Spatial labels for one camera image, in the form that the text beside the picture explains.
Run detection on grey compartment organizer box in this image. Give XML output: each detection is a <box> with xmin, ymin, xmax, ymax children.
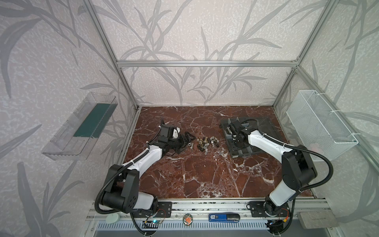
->
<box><xmin>219</xmin><ymin>117</ymin><xmax>262</xmax><ymax>158</ymax></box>

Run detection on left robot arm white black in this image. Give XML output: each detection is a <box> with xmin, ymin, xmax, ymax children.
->
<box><xmin>94</xmin><ymin>123</ymin><xmax>195</xmax><ymax>215</ymax></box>

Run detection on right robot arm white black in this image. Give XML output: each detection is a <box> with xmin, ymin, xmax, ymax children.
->
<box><xmin>228</xmin><ymin>118</ymin><xmax>334</xmax><ymax>216</ymax></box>

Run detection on pile of screws and nuts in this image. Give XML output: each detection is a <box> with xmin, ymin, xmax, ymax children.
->
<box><xmin>196</xmin><ymin>136</ymin><xmax>225</xmax><ymax>155</ymax></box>

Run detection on pink object in basket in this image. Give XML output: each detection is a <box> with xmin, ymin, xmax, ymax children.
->
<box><xmin>308</xmin><ymin>143</ymin><xmax>322</xmax><ymax>154</ymax></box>

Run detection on small green circuit board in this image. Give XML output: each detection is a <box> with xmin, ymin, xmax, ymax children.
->
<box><xmin>144</xmin><ymin>219</ymin><xmax>164</xmax><ymax>225</ymax></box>

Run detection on round orange button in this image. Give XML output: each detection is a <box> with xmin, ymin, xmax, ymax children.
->
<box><xmin>183</xmin><ymin>213</ymin><xmax>193</xmax><ymax>226</ymax></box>

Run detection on blue black usb device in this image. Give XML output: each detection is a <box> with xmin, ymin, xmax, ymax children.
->
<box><xmin>208</xmin><ymin>213</ymin><xmax>240</xmax><ymax>223</ymax></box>

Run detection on white round disc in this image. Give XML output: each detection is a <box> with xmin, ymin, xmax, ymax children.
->
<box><xmin>105</xmin><ymin>213</ymin><xmax>120</xmax><ymax>224</ymax></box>

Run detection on grey rectangular pad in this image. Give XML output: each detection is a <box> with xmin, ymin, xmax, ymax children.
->
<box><xmin>298</xmin><ymin>210</ymin><xmax>339</xmax><ymax>229</ymax></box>

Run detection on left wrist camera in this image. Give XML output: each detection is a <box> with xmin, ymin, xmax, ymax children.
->
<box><xmin>172</xmin><ymin>127</ymin><xmax>180</xmax><ymax>139</ymax></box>

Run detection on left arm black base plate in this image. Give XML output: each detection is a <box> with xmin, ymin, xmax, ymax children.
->
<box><xmin>133</xmin><ymin>201</ymin><xmax>173</xmax><ymax>218</ymax></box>

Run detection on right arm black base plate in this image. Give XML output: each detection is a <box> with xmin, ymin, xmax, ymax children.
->
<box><xmin>246</xmin><ymin>201</ymin><xmax>290</xmax><ymax>218</ymax></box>

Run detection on white wire mesh basket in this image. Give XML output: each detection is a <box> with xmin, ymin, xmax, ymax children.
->
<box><xmin>287</xmin><ymin>90</ymin><xmax>358</xmax><ymax>161</ymax></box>

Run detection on clear plastic wall bin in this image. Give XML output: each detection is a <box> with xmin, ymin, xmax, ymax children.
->
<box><xmin>41</xmin><ymin>92</ymin><xmax>118</xmax><ymax>161</ymax></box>

